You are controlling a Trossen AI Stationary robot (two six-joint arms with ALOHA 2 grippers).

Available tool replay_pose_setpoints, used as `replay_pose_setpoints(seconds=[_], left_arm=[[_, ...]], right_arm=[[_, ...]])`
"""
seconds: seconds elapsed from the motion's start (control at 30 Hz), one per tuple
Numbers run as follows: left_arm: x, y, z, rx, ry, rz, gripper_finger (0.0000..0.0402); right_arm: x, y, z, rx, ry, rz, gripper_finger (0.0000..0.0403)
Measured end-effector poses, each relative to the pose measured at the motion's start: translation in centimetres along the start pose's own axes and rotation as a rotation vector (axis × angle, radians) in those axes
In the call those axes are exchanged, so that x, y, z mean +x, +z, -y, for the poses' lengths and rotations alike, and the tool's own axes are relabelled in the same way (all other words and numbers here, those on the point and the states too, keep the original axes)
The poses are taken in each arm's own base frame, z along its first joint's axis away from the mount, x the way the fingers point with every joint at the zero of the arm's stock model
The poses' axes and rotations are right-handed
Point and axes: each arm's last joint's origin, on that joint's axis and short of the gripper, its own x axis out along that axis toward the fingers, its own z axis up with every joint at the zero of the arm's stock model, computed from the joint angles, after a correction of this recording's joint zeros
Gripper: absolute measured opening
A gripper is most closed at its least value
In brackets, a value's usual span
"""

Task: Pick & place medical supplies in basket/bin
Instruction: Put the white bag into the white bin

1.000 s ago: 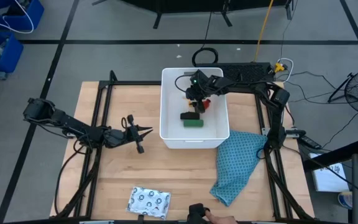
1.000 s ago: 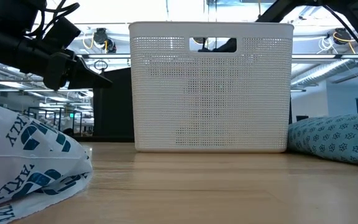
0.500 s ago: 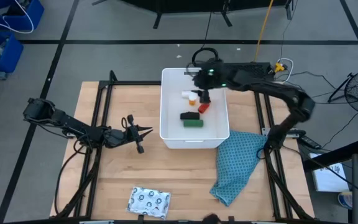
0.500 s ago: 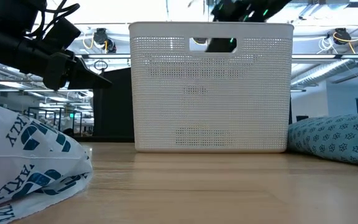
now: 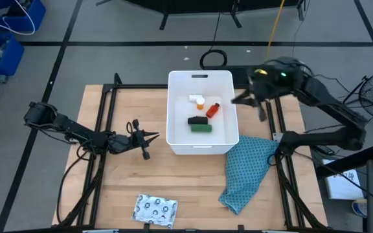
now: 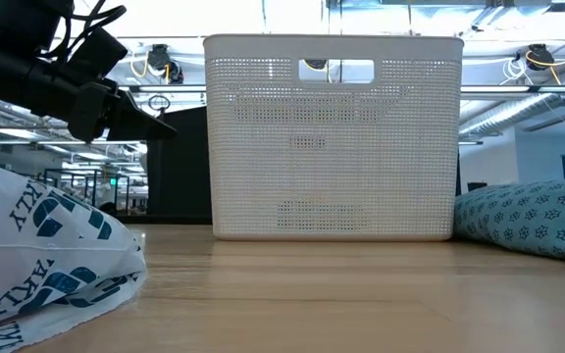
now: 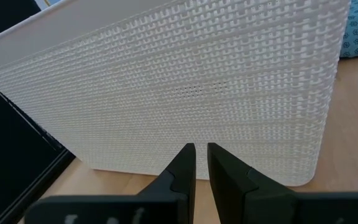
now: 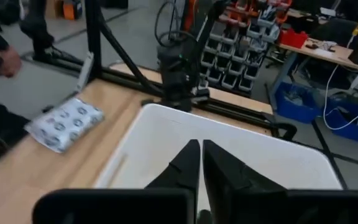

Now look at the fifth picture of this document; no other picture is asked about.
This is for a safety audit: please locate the blue storage bin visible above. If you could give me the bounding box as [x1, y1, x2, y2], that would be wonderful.
[0, 32, 25, 83]
[0, 0, 47, 33]

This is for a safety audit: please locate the black control box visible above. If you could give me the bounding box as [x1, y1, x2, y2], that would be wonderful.
[230, 65, 254, 89]

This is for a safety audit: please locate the white perforated plastic basket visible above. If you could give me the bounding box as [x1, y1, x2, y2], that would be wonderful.
[166, 70, 240, 155]

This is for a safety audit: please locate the red bottle black cap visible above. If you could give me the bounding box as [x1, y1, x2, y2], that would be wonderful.
[205, 102, 221, 119]

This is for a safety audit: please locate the white plastic pill bottle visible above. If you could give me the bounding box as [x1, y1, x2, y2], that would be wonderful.
[188, 93, 206, 104]

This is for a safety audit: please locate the black aluminium table frame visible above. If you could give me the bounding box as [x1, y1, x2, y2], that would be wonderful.
[53, 72, 330, 232]

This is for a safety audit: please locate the white patterned foil packet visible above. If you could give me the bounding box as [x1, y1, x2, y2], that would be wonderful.
[131, 193, 179, 229]

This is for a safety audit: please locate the teal patterned cloth bag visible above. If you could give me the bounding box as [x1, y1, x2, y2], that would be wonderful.
[218, 135, 280, 216]

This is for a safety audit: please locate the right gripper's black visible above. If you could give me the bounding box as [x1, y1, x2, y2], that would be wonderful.
[231, 65, 288, 123]

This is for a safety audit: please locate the white paper sheet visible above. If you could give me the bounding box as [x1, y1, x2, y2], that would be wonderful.
[322, 158, 365, 201]

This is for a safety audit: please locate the yellow cable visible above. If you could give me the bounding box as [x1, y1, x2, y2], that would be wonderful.
[266, 0, 286, 61]

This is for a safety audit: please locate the black partition panel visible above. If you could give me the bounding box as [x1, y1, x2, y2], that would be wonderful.
[124, 0, 306, 30]

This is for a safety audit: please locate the person's shoe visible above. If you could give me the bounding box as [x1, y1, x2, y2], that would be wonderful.
[351, 199, 368, 219]

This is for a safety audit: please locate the black rectangular block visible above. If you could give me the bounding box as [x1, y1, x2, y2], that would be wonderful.
[187, 115, 209, 126]

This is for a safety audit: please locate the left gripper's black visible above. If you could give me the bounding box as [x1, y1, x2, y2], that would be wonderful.
[111, 118, 161, 161]

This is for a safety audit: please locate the white cable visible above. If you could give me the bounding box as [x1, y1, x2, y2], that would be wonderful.
[0, 0, 37, 36]

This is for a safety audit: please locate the green rectangular block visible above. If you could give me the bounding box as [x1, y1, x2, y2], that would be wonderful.
[190, 124, 213, 133]

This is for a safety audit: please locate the black coiled cable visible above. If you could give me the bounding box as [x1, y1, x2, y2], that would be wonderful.
[199, 12, 229, 71]

